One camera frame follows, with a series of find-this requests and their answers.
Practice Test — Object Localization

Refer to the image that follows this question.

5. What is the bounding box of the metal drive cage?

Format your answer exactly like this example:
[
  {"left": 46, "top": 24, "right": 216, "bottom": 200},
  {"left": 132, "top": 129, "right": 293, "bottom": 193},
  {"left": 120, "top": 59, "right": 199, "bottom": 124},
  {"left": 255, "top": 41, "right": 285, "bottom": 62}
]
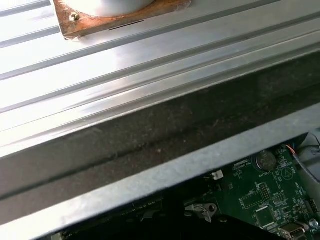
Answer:
[{"left": 296, "top": 132, "right": 320, "bottom": 186}]

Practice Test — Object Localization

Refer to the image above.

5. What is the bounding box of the brown square mounting plate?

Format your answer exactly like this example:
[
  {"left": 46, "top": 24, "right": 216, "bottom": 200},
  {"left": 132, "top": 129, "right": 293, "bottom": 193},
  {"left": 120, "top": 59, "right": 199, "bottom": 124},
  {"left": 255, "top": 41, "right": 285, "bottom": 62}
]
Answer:
[{"left": 52, "top": 0, "right": 193, "bottom": 41}]

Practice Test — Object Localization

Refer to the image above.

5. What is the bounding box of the silver internal USB port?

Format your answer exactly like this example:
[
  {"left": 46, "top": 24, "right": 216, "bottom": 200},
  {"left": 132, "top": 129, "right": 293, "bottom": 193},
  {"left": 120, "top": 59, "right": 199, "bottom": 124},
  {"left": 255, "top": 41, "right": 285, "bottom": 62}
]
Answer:
[{"left": 279, "top": 223, "right": 305, "bottom": 240}]

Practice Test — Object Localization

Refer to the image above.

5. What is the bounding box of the silver coin battery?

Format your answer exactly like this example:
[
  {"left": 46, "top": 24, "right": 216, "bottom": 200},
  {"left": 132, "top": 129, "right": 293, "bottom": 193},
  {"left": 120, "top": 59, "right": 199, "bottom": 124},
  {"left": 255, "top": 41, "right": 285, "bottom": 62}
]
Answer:
[{"left": 251, "top": 149, "right": 277, "bottom": 172}]

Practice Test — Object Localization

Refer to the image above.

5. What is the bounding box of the grey braided wire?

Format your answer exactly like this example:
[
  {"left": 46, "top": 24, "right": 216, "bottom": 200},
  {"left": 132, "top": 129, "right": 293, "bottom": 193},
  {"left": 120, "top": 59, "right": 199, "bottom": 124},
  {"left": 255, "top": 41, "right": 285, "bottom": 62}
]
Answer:
[{"left": 284, "top": 143, "right": 320, "bottom": 183}]

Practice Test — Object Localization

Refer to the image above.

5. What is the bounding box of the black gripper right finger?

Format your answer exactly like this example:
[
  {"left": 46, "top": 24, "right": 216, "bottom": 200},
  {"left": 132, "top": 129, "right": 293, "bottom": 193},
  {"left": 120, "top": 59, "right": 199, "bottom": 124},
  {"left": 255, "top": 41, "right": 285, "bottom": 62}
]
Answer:
[{"left": 174, "top": 193, "right": 282, "bottom": 240}]

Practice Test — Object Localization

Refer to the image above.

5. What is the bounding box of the white board connector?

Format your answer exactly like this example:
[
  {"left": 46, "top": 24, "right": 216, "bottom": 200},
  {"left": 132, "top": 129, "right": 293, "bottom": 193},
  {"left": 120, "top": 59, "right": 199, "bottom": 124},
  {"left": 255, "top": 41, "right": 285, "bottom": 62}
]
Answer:
[{"left": 211, "top": 169, "right": 224, "bottom": 181}]

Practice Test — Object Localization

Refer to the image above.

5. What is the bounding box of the black square chip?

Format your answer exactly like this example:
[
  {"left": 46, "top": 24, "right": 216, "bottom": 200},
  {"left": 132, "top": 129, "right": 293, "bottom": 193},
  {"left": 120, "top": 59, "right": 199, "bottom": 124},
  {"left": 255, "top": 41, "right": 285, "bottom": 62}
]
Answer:
[{"left": 254, "top": 207, "right": 275, "bottom": 230}]

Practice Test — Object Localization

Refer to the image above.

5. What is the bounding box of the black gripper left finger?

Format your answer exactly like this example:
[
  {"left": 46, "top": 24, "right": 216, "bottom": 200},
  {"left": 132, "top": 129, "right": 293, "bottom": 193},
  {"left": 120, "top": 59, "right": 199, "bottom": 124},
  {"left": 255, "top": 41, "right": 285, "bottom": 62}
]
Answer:
[{"left": 129, "top": 193, "right": 176, "bottom": 240}]

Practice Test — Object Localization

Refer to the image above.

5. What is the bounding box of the green motherboard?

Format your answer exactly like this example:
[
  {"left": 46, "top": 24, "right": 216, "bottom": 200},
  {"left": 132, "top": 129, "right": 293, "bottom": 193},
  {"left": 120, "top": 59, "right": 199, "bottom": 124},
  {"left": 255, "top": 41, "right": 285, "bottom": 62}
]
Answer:
[{"left": 59, "top": 147, "right": 320, "bottom": 240}]

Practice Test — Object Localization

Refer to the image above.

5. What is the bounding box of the black open PC case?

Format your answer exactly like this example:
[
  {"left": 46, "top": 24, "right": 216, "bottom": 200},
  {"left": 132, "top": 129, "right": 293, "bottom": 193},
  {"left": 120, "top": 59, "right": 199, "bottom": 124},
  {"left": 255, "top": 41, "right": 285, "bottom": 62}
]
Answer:
[{"left": 0, "top": 47, "right": 320, "bottom": 240}]

